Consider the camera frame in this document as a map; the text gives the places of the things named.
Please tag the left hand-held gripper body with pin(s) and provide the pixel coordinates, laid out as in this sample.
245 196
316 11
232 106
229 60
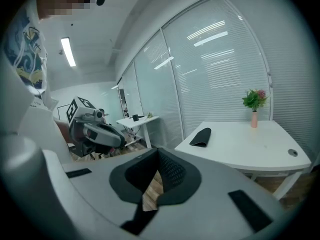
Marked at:
100 136

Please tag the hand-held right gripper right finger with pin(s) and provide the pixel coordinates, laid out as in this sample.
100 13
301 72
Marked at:
180 179

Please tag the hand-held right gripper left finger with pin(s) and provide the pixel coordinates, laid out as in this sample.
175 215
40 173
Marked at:
125 181

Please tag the black desk mat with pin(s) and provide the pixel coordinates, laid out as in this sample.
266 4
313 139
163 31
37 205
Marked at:
201 137

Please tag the person's left forearm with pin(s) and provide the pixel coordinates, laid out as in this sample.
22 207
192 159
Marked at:
62 131

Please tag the small white desk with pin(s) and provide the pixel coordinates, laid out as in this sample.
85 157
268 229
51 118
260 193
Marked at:
136 122

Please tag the large white desk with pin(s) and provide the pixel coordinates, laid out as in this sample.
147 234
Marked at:
245 146

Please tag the small black box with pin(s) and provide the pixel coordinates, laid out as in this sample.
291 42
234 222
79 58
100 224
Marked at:
135 117

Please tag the small pale flower plant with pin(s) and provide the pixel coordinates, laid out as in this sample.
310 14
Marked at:
149 115

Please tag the long ceiling light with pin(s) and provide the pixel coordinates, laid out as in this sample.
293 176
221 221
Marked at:
68 51

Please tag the pink vase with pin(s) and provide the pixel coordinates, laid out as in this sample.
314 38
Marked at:
254 120

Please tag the green plant with pink flowers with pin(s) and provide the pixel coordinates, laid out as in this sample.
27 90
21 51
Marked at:
253 100

